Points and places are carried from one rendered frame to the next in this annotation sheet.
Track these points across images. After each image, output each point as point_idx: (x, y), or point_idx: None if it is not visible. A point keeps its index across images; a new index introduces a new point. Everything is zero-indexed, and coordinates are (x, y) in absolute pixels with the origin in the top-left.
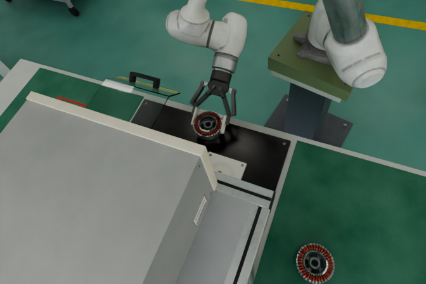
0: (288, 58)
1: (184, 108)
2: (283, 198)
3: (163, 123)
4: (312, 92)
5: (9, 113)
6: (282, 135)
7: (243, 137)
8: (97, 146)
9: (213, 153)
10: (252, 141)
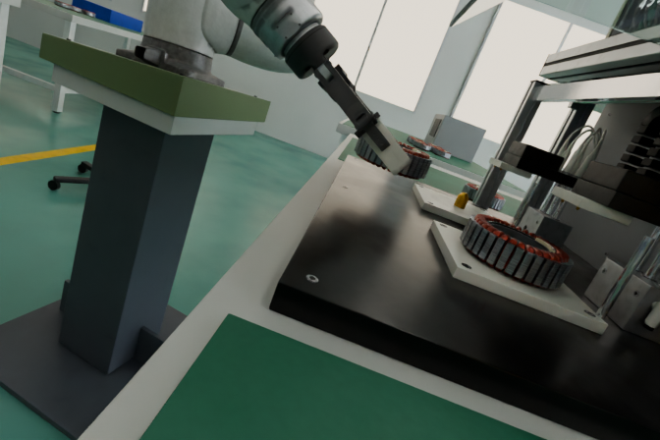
0: (193, 79)
1: (294, 217)
2: None
3: (391, 248)
4: (192, 163)
5: None
6: (334, 162)
7: (362, 174)
8: None
9: (424, 199)
10: (366, 172)
